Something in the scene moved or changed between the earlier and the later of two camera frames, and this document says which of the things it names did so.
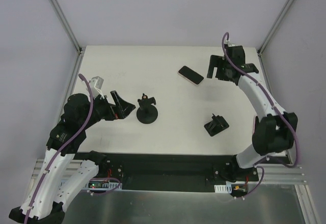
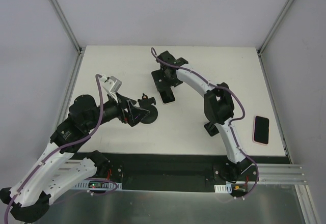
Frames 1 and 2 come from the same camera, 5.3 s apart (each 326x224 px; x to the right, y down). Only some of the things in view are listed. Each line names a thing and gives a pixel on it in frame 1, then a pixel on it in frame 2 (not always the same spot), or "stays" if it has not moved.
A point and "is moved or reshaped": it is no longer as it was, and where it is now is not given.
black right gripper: [221, 69] to [162, 77]
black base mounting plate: [179, 172] stays
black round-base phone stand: [147, 113] stays
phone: [190, 75] is moved or reshaped
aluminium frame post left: [80, 50] stays
